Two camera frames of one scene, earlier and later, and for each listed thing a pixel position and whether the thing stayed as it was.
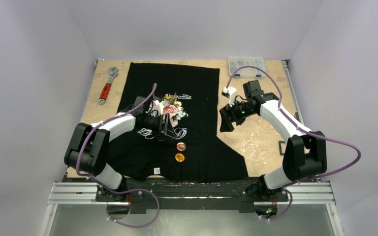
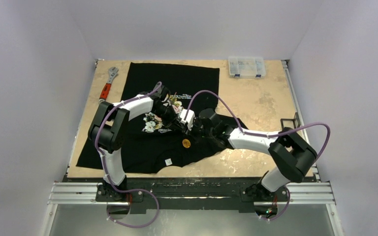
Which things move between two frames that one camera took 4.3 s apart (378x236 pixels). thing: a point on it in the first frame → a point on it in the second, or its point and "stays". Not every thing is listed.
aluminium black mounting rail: (193, 195) stays
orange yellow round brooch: (179, 157) → (186, 143)
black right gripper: (227, 115) → (201, 127)
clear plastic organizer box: (235, 62) stays
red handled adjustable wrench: (106, 90) stays
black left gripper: (163, 130) → (173, 121)
